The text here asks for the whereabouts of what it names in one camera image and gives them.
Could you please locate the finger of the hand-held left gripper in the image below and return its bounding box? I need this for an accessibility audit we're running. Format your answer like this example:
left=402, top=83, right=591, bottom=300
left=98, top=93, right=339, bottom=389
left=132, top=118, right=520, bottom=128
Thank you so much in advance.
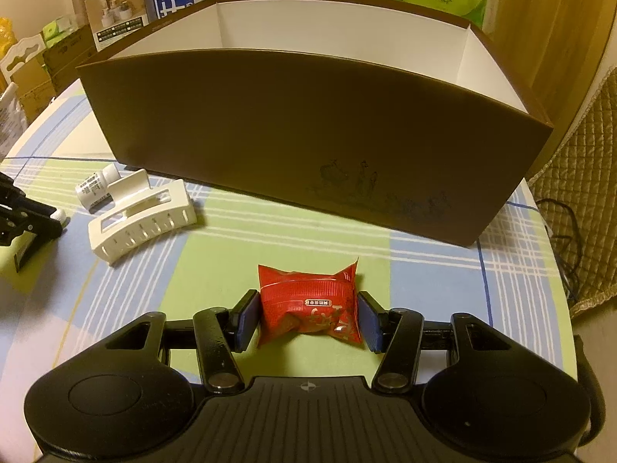
left=0, top=171, right=65, bottom=239
left=0, top=224, right=50, bottom=274

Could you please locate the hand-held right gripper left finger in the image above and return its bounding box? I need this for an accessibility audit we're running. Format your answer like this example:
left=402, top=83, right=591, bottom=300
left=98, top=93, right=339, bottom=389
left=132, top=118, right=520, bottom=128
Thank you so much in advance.
left=103, top=289, right=261, bottom=394

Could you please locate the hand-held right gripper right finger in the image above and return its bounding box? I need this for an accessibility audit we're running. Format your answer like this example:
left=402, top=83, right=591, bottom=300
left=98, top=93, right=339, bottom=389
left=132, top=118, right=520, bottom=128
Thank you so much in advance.
left=357, top=291, right=514, bottom=394

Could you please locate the red snack packet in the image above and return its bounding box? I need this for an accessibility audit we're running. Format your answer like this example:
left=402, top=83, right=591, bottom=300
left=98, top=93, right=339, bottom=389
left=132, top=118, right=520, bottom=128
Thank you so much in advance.
left=257, top=258, right=363, bottom=348

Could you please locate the brown cardboard box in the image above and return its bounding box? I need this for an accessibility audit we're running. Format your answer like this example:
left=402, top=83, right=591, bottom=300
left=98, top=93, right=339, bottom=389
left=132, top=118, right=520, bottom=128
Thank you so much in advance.
left=76, top=0, right=554, bottom=249

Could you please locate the plaid cloth covered desktop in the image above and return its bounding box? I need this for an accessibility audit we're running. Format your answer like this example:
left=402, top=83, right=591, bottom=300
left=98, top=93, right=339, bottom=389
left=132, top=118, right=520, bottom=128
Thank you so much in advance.
left=0, top=77, right=582, bottom=444

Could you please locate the white pill bottle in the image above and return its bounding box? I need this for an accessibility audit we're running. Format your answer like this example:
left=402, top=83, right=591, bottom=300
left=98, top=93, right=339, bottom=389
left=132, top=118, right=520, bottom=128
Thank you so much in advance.
left=74, top=163, right=121, bottom=214

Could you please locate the white hair claw clip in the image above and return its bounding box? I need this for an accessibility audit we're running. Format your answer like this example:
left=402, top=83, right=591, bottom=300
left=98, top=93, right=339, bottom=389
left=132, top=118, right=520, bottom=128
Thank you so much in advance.
left=88, top=169, right=197, bottom=267

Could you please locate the plain cardboard box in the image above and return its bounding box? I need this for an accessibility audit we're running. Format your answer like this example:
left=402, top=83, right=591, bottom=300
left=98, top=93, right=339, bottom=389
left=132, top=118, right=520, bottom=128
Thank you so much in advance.
left=7, top=55, right=56, bottom=123

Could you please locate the printed cardboard box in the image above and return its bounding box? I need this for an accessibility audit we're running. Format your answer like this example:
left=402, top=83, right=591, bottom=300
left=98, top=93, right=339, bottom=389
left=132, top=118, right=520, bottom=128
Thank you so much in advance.
left=42, top=24, right=99, bottom=95

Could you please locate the white carved furniture panel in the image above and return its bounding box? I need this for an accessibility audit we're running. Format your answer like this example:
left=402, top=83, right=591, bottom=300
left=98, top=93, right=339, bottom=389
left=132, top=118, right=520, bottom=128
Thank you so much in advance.
left=0, top=33, right=47, bottom=88

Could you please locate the yellow plastic bag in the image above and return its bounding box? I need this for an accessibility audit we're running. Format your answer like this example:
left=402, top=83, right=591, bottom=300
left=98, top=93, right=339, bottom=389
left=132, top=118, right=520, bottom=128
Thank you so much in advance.
left=0, top=17, right=24, bottom=56

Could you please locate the small green tissue pack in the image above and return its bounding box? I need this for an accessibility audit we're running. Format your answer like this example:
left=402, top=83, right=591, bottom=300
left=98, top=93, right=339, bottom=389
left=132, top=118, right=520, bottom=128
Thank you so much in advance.
left=42, top=15, right=78, bottom=42

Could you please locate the white product box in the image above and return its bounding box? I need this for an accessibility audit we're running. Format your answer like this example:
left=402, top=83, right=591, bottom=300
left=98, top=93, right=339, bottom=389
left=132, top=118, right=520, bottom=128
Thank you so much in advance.
left=85, top=0, right=151, bottom=53

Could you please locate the tan quilted chair cushion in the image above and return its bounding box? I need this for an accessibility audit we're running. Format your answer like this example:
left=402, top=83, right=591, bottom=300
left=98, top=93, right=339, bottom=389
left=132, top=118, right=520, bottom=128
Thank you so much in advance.
left=525, top=65, right=617, bottom=320

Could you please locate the thin black power cable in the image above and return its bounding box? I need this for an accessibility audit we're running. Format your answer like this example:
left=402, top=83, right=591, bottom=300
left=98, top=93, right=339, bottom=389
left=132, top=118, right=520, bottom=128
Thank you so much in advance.
left=534, top=197, right=582, bottom=302

